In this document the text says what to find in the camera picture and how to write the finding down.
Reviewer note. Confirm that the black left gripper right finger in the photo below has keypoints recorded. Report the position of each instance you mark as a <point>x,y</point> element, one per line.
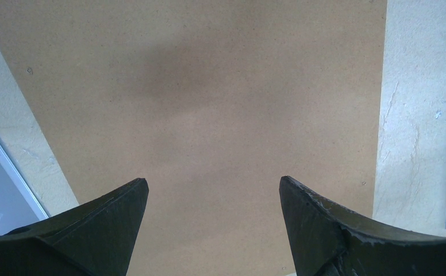
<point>327,238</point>

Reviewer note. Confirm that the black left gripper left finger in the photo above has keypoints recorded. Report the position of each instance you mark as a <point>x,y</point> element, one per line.
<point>95,238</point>

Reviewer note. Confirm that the brown cardboard backing board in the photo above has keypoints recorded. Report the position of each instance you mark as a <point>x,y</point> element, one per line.
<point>212,102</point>

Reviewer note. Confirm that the aluminium table edge rail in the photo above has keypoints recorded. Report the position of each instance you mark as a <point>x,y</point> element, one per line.
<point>17,200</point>

